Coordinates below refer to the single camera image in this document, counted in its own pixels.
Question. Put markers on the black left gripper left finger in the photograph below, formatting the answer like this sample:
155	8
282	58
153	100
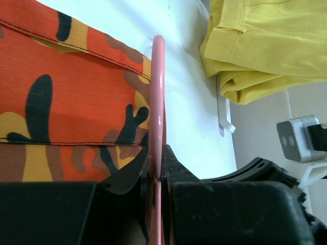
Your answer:
112	211

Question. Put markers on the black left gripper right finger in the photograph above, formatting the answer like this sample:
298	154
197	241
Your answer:
242	212

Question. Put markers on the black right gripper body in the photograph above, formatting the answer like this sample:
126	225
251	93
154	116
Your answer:
260	169

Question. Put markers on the pink wire hanger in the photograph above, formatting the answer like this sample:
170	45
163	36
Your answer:
156	129

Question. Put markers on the orange camouflage trousers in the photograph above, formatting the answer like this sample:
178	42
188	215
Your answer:
74	100

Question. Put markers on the yellow garment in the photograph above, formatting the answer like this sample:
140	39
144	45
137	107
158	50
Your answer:
258	48

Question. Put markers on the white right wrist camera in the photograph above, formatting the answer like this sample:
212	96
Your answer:
303	142

